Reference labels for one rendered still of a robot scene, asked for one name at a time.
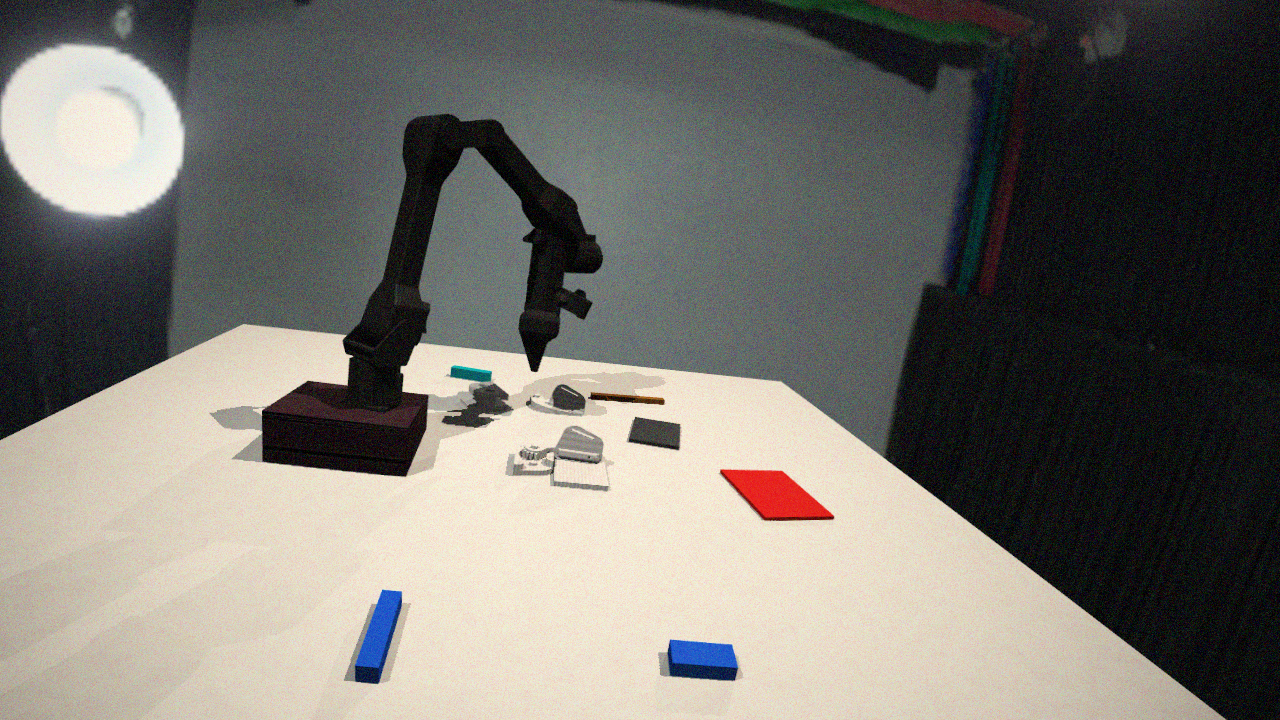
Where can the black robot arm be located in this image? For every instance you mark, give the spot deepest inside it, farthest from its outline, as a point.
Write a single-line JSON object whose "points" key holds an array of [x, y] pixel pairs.
{"points": [[395, 316]]}

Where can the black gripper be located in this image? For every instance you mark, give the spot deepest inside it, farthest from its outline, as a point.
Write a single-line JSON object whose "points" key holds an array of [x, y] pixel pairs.
{"points": [[539, 323]]}

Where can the blue rectangular block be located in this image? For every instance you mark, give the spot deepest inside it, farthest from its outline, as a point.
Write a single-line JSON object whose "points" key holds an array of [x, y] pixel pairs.
{"points": [[702, 660]]}

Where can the cyan rectangular block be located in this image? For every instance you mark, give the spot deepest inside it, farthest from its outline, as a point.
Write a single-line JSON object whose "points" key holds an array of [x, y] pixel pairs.
{"points": [[471, 374]]}

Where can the orange flat bar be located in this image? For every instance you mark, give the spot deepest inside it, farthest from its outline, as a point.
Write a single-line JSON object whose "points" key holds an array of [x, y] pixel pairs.
{"points": [[627, 398]]}

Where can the blue rectangular bar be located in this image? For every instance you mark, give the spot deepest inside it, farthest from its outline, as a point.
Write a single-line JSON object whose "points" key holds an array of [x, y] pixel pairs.
{"points": [[373, 653]]}

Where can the red flat rectangular plate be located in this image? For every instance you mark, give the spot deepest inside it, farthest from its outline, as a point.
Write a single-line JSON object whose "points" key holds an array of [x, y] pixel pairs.
{"points": [[775, 496]]}

